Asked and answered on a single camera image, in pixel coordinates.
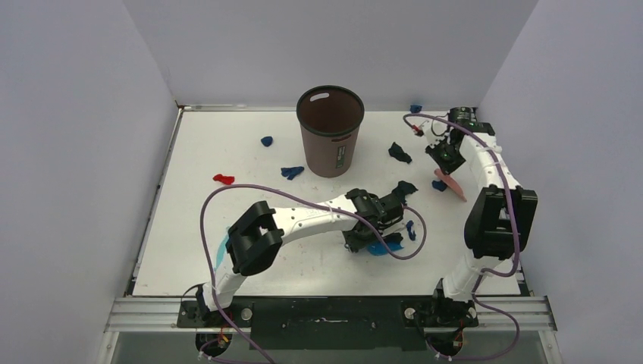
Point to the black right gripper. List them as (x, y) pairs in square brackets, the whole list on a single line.
[(446, 159)]

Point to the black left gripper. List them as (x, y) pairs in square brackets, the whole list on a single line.
[(354, 244)]

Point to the pink hand brush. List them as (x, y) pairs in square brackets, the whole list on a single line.
[(450, 183)]

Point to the blue plastic dustpan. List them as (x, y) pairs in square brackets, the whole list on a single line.
[(392, 243)]

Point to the small blue paper scrap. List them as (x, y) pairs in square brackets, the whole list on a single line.
[(410, 228)]

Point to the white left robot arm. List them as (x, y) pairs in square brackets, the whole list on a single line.
[(252, 243)]

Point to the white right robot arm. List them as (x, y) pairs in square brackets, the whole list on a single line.
[(498, 226)]

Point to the blue scrap right side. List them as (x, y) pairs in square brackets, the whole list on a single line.
[(439, 185)]

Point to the dark navy scrap behind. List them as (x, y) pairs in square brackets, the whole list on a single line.
[(397, 152)]

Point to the blue paper scrap near bin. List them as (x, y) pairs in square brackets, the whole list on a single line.
[(291, 172)]

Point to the brown waste bin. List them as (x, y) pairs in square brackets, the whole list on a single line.
[(330, 117)]

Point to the blue paper ball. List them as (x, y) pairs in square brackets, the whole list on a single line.
[(267, 141)]

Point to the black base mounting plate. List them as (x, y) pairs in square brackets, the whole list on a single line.
[(334, 323)]

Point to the red paper scrap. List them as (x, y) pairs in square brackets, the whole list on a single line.
[(226, 180)]

